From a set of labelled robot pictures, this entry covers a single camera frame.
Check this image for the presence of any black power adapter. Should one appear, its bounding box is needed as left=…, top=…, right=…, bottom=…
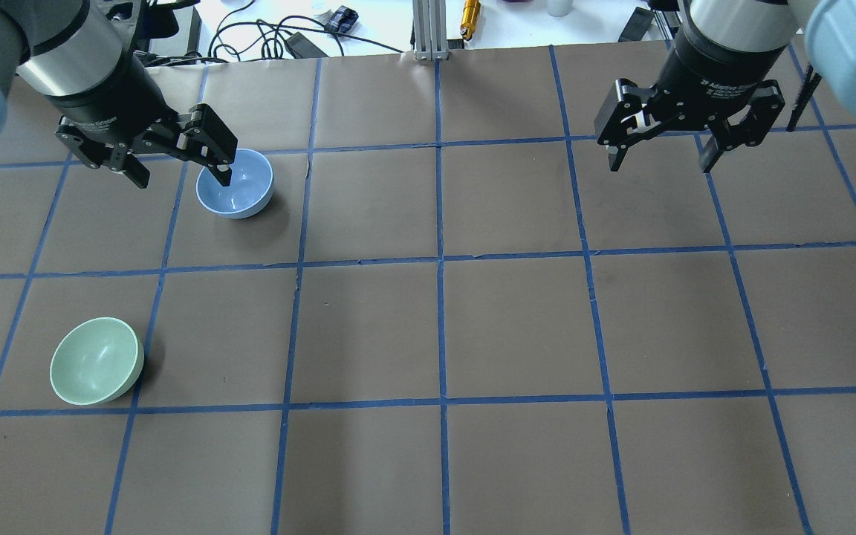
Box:
left=283, top=33, right=328, bottom=59

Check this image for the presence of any yellow cylinder tool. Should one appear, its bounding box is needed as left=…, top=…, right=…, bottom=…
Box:
left=458, top=0, right=482, bottom=41

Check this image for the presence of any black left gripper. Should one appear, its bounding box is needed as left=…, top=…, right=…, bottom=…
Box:
left=54, top=54, right=238, bottom=189

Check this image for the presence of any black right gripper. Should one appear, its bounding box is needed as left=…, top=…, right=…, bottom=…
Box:
left=595, top=30, right=785, bottom=173

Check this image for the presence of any blue bowl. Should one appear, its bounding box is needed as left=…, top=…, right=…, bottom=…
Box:
left=195, top=149, right=275, bottom=219

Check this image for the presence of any aluminium frame post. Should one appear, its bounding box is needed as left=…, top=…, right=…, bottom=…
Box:
left=412, top=0, right=450, bottom=61

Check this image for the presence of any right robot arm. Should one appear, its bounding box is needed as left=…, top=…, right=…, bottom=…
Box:
left=594, top=1, right=856, bottom=172

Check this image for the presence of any green bowl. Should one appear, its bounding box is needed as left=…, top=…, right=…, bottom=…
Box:
left=50, top=317, right=146, bottom=406

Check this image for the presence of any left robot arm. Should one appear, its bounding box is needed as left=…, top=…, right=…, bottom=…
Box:
left=0, top=1, right=238, bottom=189

